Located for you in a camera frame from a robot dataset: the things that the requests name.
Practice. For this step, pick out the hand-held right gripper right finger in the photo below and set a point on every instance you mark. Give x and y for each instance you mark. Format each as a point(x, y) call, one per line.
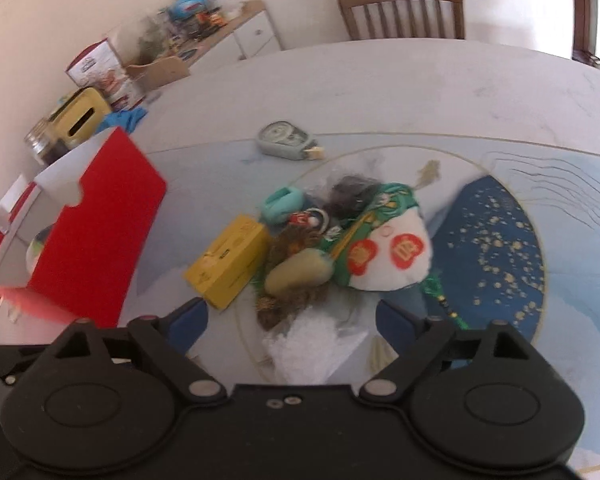
point(392, 322)

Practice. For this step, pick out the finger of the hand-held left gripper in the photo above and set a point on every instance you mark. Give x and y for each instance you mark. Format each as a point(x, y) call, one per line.
point(10, 365)

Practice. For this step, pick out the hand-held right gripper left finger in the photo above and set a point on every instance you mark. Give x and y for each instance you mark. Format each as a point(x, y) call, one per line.
point(192, 320)

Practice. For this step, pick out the white green lucky bag plush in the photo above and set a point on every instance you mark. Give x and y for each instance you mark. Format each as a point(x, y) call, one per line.
point(395, 255)

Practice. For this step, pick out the yellow cardboard box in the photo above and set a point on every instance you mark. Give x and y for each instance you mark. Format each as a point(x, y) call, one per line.
point(230, 262)

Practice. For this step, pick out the brown furry toy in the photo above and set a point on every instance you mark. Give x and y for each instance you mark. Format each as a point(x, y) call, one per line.
point(285, 305)

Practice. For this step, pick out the red storage box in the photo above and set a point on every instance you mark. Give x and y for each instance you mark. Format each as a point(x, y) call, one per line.
point(95, 240)

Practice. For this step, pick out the clear bag with grey item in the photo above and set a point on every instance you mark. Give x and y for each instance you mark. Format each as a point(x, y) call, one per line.
point(352, 192)

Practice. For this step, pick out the green beaded tassel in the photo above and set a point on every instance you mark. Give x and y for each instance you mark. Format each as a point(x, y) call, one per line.
point(442, 302)

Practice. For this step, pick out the clear plastic bag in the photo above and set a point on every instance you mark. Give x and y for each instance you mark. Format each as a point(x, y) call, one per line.
point(310, 350)

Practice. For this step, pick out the pale green tape dispenser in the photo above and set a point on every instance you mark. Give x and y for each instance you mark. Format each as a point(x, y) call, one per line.
point(282, 140)

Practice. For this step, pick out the blue cloth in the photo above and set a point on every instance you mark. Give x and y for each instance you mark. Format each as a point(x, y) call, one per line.
point(122, 119)

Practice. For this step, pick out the glass jar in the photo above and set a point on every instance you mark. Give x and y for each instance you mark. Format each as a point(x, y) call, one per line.
point(45, 142)

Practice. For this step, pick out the yellow tissue box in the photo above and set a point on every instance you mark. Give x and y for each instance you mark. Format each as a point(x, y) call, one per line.
point(80, 115)

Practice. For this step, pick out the wooden desk organizer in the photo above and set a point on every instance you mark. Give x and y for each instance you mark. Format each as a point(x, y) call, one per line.
point(160, 71)

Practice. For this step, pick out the red white carton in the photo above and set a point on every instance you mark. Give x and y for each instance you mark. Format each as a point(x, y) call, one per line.
point(102, 72)

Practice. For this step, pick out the white wooden sideboard cabinet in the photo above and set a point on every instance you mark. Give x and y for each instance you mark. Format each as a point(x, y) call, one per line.
point(252, 35)

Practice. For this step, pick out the blue round toy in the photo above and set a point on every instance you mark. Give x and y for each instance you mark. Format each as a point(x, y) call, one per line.
point(187, 4)

